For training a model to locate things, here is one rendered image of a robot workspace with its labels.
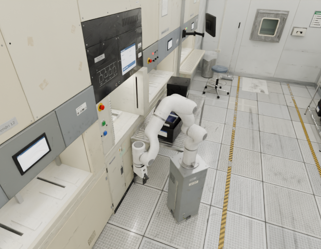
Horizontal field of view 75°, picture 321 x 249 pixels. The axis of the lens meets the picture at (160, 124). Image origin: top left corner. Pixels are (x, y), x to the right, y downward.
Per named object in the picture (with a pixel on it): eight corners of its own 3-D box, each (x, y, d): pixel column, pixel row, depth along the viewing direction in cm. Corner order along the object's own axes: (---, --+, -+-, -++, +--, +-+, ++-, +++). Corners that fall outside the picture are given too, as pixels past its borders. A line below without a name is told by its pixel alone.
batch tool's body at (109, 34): (118, 216, 233) (88, 23, 122) (49, 191, 257) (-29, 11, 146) (148, 162, 302) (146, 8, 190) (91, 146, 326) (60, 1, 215)
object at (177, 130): (149, 135, 231) (149, 122, 221) (161, 122, 251) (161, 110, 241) (172, 143, 220) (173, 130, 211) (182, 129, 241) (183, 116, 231)
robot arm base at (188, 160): (203, 165, 196) (206, 150, 185) (185, 171, 189) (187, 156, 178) (191, 152, 209) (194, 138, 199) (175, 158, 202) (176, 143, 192)
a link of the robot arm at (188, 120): (195, 142, 179) (180, 133, 188) (203, 131, 182) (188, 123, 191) (180, 108, 139) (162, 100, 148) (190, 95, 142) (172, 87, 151)
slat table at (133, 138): (179, 198, 254) (184, 151, 211) (133, 184, 270) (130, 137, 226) (199, 136, 356) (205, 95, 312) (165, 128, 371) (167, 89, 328)
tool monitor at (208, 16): (214, 44, 313) (218, 17, 292) (179, 40, 326) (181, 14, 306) (217, 38, 344) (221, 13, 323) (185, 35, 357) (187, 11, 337)
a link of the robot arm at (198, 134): (189, 140, 195) (192, 119, 182) (206, 150, 185) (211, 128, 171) (181, 146, 188) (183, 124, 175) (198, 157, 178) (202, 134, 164)
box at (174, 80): (185, 103, 292) (187, 86, 278) (165, 100, 298) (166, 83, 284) (188, 94, 315) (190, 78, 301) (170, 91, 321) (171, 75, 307)
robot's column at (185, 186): (199, 214, 237) (210, 167, 194) (177, 225, 227) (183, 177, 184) (185, 195, 258) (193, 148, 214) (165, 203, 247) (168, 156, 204)
